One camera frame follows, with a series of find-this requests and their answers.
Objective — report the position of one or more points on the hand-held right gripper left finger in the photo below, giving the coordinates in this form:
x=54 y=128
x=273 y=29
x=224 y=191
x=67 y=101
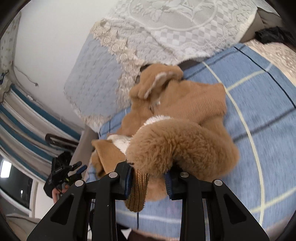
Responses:
x=128 y=183

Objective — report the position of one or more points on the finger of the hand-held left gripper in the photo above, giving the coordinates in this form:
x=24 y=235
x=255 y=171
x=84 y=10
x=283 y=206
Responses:
x=79 y=168

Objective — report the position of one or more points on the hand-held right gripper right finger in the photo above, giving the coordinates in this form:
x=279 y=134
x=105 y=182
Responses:
x=168 y=185

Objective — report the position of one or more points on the brown fuzzy knit jacket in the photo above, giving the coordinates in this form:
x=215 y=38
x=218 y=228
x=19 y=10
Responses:
x=180 y=143

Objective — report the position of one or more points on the person's left hand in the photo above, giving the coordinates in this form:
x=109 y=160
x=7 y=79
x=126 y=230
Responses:
x=59 y=194

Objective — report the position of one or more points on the window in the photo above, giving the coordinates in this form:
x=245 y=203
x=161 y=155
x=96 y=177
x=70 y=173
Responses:
x=13 y=185

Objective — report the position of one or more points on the blue white striped curtain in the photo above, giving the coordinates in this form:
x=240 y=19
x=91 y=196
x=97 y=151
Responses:
x=23 y=125

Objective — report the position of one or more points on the blue quilted lace-trimmed pillow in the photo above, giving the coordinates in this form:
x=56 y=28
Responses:
x=97 y=76

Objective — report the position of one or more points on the blue checked bed sheet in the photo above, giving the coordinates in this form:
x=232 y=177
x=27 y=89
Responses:
x=254 y=115

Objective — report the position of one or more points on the floral curtain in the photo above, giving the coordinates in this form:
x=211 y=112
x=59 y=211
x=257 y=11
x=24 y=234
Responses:
x=9 y=44

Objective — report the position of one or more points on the white embossed pillow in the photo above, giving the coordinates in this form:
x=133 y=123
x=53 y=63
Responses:
x=175 y=23

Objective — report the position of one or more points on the beige quilted bedspread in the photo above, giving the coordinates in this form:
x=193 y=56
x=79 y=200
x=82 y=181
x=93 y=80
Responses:
x=277 y=55

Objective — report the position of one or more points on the black bag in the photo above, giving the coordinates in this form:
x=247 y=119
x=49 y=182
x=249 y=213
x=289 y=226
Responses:
x=272 y=34

